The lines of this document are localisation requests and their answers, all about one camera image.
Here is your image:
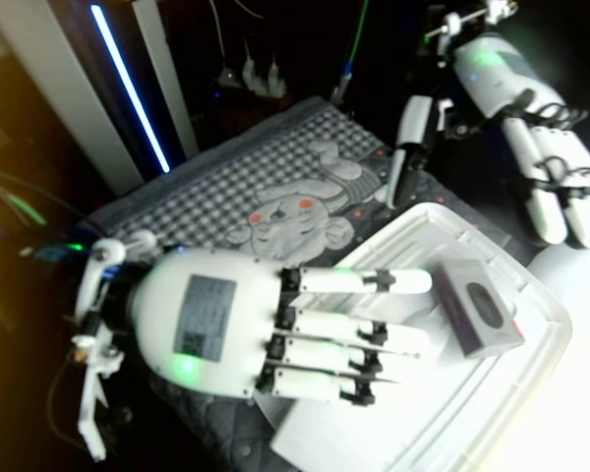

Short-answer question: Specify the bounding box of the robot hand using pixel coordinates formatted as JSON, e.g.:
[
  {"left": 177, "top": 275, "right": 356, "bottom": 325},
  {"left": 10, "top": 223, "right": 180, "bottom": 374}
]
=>
[
  {"left": 129, "top": 247, "right": 435, "bottom": 407},
  {"left": 386, "top": 32, "right": 590, "bottom": 251}
]

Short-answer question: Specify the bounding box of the small grey box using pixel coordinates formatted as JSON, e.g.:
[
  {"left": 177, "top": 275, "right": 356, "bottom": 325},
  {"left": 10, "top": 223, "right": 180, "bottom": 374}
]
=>
[{"left": 431, "top": 259, "right": 526, "bottom": 359}]

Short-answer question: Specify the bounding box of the white power strip with plugs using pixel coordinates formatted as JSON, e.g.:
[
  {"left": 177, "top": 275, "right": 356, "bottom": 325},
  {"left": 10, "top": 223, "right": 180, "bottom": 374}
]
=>
[{"left": 214, "top": 37, "right": 289, "bottom": 98}]

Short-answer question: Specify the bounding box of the white plastic storage lid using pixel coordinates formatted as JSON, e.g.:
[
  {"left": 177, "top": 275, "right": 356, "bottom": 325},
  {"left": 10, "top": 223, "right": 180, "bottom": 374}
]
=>
[{"left": 268, "top": 201, "right": 575, "bottom": 472}]

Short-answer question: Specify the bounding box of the grey quilt with printed bear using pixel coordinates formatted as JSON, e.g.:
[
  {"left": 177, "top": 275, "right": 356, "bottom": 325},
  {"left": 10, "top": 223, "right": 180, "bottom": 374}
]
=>
[{"left": 77, "top": 95, "right": 520, "bottom": 472}]

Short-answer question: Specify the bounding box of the blue white light strip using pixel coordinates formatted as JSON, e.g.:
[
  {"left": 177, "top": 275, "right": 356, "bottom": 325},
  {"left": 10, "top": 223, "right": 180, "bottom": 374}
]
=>
[{"left": 88, "top": 3, "right": 172, "bottom": 175}]

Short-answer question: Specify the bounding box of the green cable with blue plug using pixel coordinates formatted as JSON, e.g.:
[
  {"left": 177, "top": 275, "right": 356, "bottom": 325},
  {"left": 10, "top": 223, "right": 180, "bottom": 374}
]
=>
[{"left": 329, "top": 0, "right": 371, "bottom": 105}]

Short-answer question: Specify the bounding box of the narrow white frame post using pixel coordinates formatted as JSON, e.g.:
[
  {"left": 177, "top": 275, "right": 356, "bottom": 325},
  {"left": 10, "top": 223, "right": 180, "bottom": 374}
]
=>
[{"left": 129, "top": 0, "right": 201, "bottom": 159}]

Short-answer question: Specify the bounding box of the wide white frame post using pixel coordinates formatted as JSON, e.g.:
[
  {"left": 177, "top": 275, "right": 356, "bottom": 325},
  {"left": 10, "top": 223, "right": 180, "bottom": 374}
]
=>
[{"left": 0, "top": 0, "right": 145, "bottom": 197}]

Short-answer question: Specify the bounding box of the thin white cable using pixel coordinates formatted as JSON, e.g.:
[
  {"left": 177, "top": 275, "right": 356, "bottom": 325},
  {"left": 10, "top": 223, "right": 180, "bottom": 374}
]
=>
[{"left": 206, "top": 0, "right": 266, "bottom": 76}]

